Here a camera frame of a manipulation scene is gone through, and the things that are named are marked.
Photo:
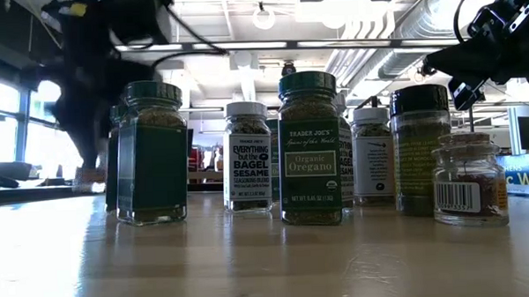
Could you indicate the black lid yellow-green label jar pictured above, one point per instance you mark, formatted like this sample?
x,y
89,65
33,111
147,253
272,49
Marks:
x,y
417,161

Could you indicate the black device on counter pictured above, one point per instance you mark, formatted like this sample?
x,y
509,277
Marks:
x,y
9,172

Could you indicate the green label spice jar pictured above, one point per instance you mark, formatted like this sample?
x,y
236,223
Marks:
x,y
111,171
152,170
274,166

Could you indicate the white lid white label jar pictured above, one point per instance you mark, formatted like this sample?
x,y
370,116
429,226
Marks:
x,y
373,167

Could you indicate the silver ventilation duct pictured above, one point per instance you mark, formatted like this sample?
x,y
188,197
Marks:
x,y
419,28

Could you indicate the long ceiling light bar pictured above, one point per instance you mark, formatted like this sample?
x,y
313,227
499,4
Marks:
x,y
243,45

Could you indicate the large window with dark frame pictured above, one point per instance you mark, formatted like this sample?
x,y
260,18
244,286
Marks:
x,y
8,131

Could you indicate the organic oregano spice jar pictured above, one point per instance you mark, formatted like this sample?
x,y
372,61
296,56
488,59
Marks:
x,y
310,186

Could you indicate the blue plastic wrap box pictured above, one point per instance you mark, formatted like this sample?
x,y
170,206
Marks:
x,y
528,174

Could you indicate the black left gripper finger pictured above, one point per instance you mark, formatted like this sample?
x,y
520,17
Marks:
x,y
94,147

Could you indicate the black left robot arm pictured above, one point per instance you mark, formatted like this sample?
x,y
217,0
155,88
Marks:
x,y
88,31

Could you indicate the everything bagel seasoning jar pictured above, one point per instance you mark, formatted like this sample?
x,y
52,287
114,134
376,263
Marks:
x,y
346,163
247,166

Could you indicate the dark window counter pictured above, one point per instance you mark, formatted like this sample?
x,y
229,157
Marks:
x,y
28,194

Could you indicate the cork lid saffron glass jar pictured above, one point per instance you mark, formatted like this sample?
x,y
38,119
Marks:
x,y
469,194

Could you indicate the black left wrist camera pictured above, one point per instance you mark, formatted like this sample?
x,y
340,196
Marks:
x,y
141,20

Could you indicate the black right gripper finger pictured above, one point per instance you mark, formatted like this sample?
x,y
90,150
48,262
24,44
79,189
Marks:
x,y
465,93
464,60

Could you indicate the small black ceiling sensor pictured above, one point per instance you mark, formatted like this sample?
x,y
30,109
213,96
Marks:
x,y
288,68

